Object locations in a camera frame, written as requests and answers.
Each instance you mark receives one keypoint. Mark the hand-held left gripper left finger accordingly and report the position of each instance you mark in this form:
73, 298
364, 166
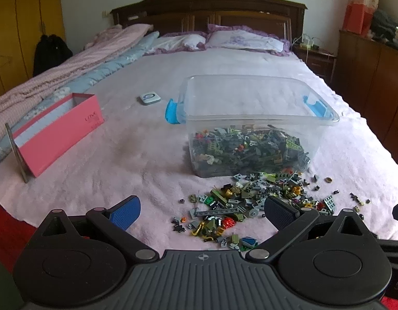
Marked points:
127, 211

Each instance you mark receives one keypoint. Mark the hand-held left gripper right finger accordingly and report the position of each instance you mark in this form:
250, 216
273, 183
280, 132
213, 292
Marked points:
279, 213

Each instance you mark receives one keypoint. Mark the toy brick pile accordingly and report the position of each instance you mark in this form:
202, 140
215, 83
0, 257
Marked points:
237, 197

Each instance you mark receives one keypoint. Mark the clear plastic storage box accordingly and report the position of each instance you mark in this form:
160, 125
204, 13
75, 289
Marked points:
250, 103

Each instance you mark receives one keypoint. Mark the dense toy brick heap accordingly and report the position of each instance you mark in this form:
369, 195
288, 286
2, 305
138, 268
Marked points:
250, 151

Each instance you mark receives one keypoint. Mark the pink cardboard box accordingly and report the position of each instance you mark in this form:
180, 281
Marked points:
56, 142

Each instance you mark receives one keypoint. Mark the small white square device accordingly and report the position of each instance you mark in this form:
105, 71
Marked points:
148, 98

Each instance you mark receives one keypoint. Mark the light blue floral quilt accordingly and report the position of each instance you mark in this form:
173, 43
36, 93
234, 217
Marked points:
105, 67

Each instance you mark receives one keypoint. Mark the brown wooden cabinet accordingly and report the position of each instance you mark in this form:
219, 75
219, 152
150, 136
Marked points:
363, 71

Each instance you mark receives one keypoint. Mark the wooden nightstand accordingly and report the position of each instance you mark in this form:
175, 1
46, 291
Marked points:
315, 59

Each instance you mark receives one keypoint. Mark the white power strip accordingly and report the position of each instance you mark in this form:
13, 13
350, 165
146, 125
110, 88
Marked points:
307, 42

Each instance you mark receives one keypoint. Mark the black backpack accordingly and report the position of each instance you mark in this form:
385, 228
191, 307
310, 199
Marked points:
51, 55

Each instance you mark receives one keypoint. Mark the pile of dark clothes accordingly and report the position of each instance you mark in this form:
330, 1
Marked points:
384, 25

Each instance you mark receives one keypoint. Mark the white and red curtain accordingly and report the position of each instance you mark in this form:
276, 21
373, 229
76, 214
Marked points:
360, 13

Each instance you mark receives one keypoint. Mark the dark wooden headboard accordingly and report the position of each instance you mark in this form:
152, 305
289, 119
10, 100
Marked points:
202, 9

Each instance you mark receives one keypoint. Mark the yellow wooden wardrobe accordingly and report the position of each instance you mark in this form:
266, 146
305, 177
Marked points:
21, 22

